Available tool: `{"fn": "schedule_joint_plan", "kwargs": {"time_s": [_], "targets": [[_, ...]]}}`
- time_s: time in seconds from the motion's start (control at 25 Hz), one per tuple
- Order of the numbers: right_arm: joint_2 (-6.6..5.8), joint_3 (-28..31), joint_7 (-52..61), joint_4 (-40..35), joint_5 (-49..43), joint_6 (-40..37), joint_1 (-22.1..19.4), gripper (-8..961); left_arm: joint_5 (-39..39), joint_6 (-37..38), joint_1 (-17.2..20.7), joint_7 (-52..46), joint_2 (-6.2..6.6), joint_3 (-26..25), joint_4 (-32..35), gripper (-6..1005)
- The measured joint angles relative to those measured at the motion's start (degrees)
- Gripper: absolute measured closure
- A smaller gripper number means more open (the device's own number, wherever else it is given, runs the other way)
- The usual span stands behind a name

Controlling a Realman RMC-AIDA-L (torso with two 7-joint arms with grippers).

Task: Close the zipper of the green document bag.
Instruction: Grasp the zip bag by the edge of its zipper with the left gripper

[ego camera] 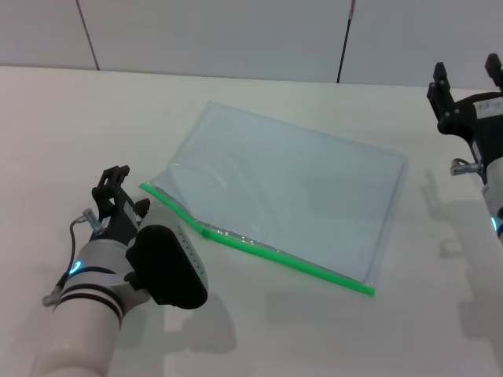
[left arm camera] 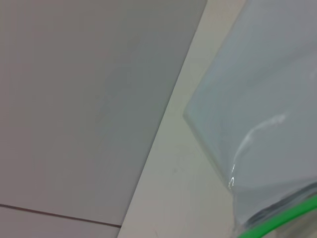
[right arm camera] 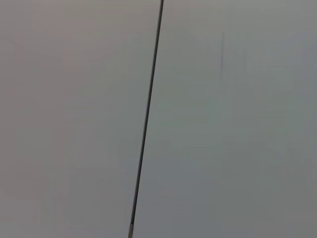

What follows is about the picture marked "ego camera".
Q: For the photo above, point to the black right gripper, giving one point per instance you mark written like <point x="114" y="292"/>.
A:
<point x="479" y="118"/>

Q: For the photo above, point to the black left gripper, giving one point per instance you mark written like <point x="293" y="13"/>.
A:
<point x="116" y="225"/>

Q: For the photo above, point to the clear green-zip document bag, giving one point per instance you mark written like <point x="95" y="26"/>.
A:
<point x="291" y="184"/>

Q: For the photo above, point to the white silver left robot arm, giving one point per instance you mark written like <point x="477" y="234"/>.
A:
<point x="86" y="310"/>

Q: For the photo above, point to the thin black background pole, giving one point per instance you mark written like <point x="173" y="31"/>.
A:
<point x="345" y="43"/>

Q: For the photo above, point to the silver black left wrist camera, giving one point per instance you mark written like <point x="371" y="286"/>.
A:
<point x="169" y="267"/>

